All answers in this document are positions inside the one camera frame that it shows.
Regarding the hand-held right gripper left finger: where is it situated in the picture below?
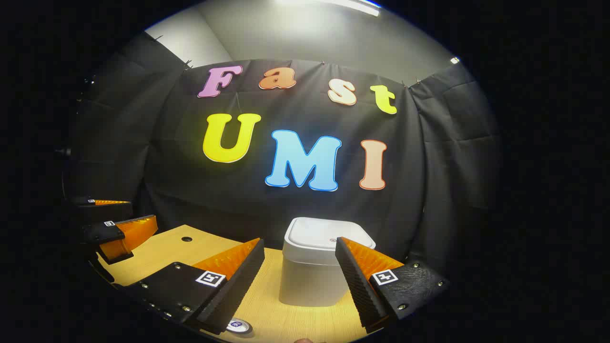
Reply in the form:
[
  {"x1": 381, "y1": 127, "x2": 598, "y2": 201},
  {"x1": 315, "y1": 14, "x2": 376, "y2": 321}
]
[{"x1": 125, "y1": 237, "x2": 265, "y2": 335}]

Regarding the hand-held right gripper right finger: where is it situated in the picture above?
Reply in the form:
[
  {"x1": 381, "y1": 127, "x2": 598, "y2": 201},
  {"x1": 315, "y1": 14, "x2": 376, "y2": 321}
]
[{"x1": 335, "y1": 237, "x2": 450, "y2": 334}]

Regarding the blue pop can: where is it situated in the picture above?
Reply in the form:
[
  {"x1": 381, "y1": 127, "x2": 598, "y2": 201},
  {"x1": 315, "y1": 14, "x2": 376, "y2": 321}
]
[{"x1": 225, "y1": 317, "x2": 253, "y2": 335}]

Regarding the white desktop garbage bin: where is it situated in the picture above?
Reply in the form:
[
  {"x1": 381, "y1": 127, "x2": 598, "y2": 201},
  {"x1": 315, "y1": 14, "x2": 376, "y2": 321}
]
[{"x1": 279, "y1": 217, "x2": 377, "y2": 308}]

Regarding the wooden desktop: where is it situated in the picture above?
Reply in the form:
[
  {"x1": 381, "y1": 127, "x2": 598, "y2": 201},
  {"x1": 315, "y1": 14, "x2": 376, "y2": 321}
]
[{"x1": 95, "y1": 225, "x2": 382, "y2": 343}]

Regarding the black backdrop cloth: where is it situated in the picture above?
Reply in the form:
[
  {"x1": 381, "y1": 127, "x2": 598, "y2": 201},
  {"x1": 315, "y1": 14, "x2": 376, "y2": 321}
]
[{"x1": 67, "y1": 31, "x2": 501, "y2": 277}]

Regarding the ceiling light strip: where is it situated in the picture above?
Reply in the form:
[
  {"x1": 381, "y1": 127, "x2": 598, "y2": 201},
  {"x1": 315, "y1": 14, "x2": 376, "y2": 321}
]
[{"x1": 276, "y1": 0, "x2": 382, "y2": 17}]

